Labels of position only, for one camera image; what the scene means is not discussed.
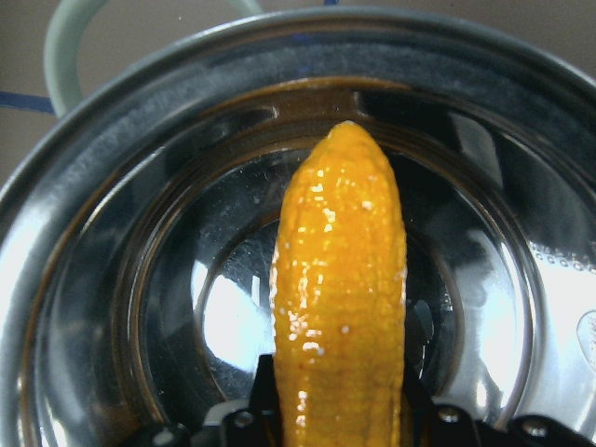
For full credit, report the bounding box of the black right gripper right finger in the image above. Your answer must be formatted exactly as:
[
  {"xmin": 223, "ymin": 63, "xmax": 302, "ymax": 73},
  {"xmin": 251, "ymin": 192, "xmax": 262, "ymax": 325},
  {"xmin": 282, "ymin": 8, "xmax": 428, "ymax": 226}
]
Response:
[{"xmin": 400, "ymin": 362, "xmax": 433, "ymax": 447}]

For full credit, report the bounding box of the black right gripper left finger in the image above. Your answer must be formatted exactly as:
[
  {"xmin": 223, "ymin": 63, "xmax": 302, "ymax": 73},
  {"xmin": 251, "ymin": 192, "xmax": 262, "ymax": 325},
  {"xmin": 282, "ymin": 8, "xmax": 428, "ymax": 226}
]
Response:
[{"xmin": 249, "ymin": 354, "xmax": 283, "ymax": 446}]

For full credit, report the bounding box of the yellow corn cob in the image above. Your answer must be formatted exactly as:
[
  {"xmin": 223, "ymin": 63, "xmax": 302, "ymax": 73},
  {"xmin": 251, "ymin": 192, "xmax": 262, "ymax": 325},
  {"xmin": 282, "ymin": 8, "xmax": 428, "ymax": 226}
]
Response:
[{"xmin": 270, "ymin": 121, "xmax": 407, "ymax": 446}]

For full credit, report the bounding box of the steel pot with handles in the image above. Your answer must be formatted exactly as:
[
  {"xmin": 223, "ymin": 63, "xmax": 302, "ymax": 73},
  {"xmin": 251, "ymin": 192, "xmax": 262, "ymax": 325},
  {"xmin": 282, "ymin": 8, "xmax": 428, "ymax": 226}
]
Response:
[{"xmin": 1, "ymin": 7, "xmax": 595, "ymax": 446}]

